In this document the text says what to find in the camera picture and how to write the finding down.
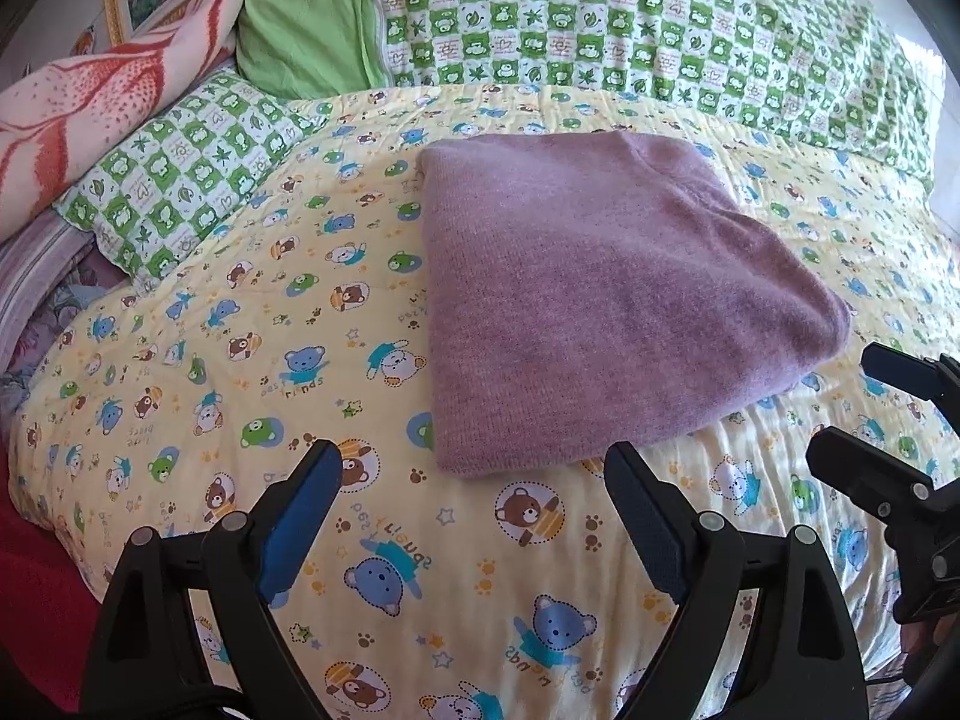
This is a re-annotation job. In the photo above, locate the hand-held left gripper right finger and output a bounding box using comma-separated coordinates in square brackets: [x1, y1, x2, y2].
[604, 442, 871, 720]

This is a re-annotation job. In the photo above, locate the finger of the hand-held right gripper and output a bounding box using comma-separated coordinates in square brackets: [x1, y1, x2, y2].
[860, 343, 960, 400]
[806, 426, 938, 522]

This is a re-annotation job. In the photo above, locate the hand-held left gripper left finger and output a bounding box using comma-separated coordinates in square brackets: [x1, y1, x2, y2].
[79, 439, 344, 720]

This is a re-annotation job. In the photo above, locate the purple knit sweater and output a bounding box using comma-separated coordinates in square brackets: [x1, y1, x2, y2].
[416, 130, 852, 479]

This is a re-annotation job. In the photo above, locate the yellow bear print blanket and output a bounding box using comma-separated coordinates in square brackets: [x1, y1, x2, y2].
[11, 82, 960, 720]

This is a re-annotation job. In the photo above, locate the red cloth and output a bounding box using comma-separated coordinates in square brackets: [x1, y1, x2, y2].
[0, 495, 113, 698]

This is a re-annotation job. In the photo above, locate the purple striped bed sheet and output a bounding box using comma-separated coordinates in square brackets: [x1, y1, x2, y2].
[0, 210, 132, 406]

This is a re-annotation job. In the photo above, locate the small green checked pillow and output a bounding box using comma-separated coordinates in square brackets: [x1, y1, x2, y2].
[54, 64, 331, 295]

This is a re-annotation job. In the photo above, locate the large green checked pillow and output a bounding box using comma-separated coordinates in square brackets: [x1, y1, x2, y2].
[236, 0, 938, 192]

